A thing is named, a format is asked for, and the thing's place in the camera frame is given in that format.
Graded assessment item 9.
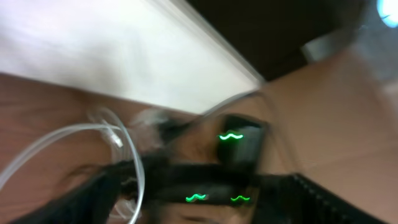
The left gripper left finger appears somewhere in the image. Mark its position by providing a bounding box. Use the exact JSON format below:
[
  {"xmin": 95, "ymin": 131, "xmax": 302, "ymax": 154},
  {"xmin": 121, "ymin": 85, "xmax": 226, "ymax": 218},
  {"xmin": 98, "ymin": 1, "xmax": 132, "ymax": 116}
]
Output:
[{"xmin": 10, "ymin": 161, "xmax": 137, "ymax": 224}]

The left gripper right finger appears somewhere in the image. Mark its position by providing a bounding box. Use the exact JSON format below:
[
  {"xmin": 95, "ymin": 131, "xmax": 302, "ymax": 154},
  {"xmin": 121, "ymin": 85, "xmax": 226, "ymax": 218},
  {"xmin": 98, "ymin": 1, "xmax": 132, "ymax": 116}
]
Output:
[{"xmin": 251, "ymin": 174, "xmax": 385, "ymax": 224}]

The white USB cable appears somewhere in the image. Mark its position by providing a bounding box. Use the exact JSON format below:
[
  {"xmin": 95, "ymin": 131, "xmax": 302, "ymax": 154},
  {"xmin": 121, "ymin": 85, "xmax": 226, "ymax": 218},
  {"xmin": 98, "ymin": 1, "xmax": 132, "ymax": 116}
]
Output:
[{"xmin": 0, "ymin": 105, "xmax": 165, "ymax": 224}]

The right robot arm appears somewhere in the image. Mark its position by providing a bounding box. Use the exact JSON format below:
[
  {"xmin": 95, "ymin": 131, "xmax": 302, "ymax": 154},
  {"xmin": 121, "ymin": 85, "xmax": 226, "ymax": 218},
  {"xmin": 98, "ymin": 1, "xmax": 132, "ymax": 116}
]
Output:
[{"xmin": 143, "ymin": 114, "xmax": 270, "ymax": 223}]

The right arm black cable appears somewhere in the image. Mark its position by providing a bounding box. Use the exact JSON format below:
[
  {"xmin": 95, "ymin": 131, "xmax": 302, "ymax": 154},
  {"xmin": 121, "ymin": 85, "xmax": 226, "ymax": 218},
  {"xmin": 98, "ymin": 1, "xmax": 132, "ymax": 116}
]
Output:
[{"xmin": 161, "ymin": 90, "xmax": 299, "ymax": 175}]

